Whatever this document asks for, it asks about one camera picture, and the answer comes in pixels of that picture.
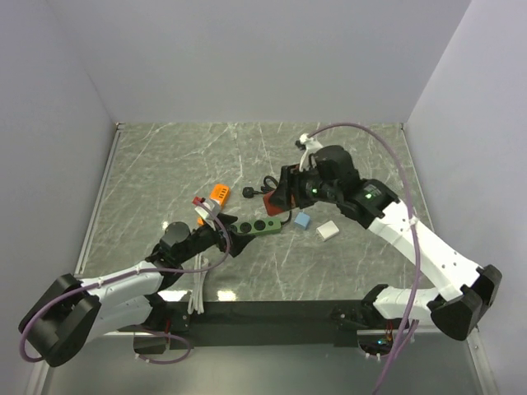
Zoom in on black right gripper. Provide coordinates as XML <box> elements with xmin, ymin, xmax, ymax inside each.
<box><xmin>268</xmin><ymin>161</ymin><xmax>341</xmax><ymax>211</ymax></box>

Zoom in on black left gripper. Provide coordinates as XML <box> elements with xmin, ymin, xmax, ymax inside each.
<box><xmin>177</xmin><ymin>212</ymin><xmax>254</xmax><ymax>264</ymax></box>

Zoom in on red cube socket adapter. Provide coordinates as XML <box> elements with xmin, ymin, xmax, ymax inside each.
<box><xmin>263</xmin><ymin>191</ymin><xmax>294</xmax><ymax>216</ymax></box>

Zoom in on green power strip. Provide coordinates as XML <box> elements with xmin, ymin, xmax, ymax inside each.
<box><xmin>231</xmin><ymin>217</ymin><xmax>282</xmax><ymax>236</ymax></box>

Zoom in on orange power strip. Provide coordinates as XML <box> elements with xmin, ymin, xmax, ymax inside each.
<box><xmin>209</xmin><ymin>184</ymin><xmax>231</xmax><ymax>212</ymax></box>

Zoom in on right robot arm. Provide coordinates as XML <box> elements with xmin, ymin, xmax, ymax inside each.
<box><xmin>263</xmin><ymin>145</ymin><xmax>502</xmax><ymax>341</ymax></box>

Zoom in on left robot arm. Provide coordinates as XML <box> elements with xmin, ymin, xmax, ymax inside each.
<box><xmin>18</xmin><ymin>214</ymin><xmax>254</xmax><ymax>367</ymax></box>

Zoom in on light blue charger plug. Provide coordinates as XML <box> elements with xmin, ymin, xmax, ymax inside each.
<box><xmin>293</xmin><ymin>211</ymin><xmax>310</xmax><ymax>230</ymax></box>

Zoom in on white charger plug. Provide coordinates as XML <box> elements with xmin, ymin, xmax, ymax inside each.
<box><xmin>316</xmin><ymin>221</ymin><xmax>340</xmax><ymax>241</ymax></box>

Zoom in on black base beam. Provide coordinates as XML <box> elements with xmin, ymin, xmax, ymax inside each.
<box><xmin>115</xmin><ymin>299</ymin><xmax>415</xmax><ymax>356</ymax></box>

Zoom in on black power cable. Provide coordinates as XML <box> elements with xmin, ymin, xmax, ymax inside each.
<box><xmin>261</xmin><ymin>175</ymin><xmax>283</xmax><ymax>194</ymax></box>

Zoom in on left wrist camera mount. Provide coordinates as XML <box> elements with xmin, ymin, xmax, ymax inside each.
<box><xmin>193</xmin><ymin>197</ymin><xmax>221</xmax><ymax>227</ymax></box>

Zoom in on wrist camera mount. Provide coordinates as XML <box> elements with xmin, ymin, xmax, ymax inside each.
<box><xmin>295</xmin><ymin>133</ymin><xmax>324</xmax><ymax>171</ymax></box>
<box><xmin>193</xmin><ymin>197</ymin><xmax>221</xmax><ymax>227</ymax></box>

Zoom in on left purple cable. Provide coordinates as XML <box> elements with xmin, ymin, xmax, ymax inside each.
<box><xmin>18</xmin><ymin>205</ymin><xmax>231</xmax><ymax>365</ymax></box>

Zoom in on purple cable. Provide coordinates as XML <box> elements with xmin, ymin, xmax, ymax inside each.
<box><xmin>18</xmin><ymin>205</ymin><xmax>231</xmax><ymax>365</ymax></box>
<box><xmin>306</xmin><ymin>122</ymin><xmax>422</xmax><ymax>395</ymax></box>

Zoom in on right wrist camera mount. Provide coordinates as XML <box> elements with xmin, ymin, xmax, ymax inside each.
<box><xmin>295</xmin><ymin>133</ymin><xmax>324</xmax><ymax>171</ymax></box>

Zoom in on white power cable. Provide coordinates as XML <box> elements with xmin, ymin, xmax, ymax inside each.
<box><xmin>187</xmin><ymin>253</ymin><xmax>211</xmax><ymax>316</ymax></box>

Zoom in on aluminium frame rail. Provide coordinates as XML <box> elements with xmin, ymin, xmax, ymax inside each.
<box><xmin>357</xmin><ymin>318</ymin><xmax>417</xmax><ymax>335</ymax></box>

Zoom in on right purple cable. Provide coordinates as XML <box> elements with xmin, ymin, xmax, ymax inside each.
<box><xmin>306</xmin><ymin>122</ymin><xmax>422</xmax><ymax>395</ymax></box>

